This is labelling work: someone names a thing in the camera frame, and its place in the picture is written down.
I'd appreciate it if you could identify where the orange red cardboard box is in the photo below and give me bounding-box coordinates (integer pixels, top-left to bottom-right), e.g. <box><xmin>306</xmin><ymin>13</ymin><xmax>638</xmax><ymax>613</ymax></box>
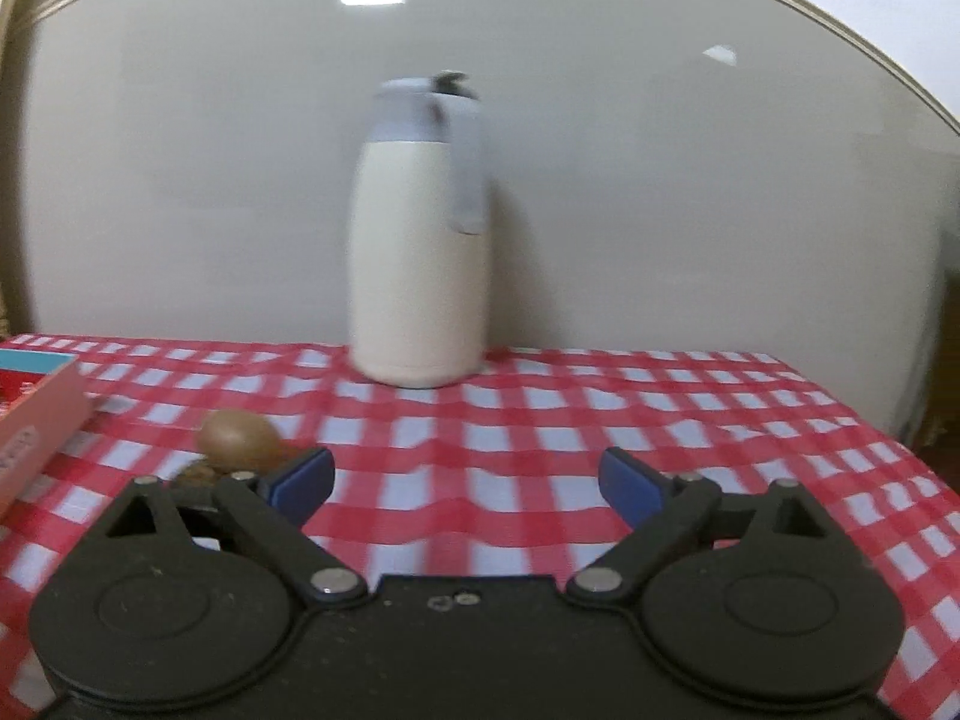
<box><xmin>0</xmin><ymin>351</ymin><xmax>95</xmax><ymax>518</ymax></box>

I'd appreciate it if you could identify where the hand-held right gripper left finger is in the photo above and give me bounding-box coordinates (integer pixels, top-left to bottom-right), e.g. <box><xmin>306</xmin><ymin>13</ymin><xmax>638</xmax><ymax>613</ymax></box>
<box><xmin>101</xmin><ymin>446</ymin><xmax>370</xmax><ymax>604</ymax></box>

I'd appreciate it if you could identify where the large brown kiwi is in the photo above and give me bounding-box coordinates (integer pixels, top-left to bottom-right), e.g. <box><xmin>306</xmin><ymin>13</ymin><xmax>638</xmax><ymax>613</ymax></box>
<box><xmin>196</xmin><ymin>409</ymin><xmax>290</xmax><ymax>470</ymax></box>

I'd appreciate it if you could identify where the white thermos jug grey lid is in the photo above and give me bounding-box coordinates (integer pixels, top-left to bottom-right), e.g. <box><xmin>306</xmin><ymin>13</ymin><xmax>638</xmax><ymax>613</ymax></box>
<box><xmin>347</xmin><ymin>71</ymin><xmax>492</xmax><ymax>389</ymax></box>

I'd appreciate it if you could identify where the red white checkered tablecloth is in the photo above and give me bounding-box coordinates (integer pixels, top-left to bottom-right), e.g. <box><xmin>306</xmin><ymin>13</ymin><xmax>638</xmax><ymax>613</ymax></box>
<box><xmin>0</xmin><ymin>334</ymin><xmax>960</xmax><ymax>720</ymax></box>

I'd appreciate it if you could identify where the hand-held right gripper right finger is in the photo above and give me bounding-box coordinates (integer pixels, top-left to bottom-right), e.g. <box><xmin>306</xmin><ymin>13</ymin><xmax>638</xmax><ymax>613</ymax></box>
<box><xmin>565</xmin><ymin>446</ymin><xmax>850</xmax><ymax>604</ymax></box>

